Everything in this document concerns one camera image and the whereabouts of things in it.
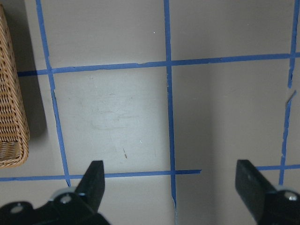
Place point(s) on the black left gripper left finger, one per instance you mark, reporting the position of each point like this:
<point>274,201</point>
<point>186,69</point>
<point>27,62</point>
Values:
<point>92,185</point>

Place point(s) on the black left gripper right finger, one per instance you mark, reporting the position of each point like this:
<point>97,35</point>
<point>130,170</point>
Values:
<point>253,188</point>

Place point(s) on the brown wicker basket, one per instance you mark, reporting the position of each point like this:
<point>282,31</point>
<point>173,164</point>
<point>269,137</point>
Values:
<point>14,129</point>

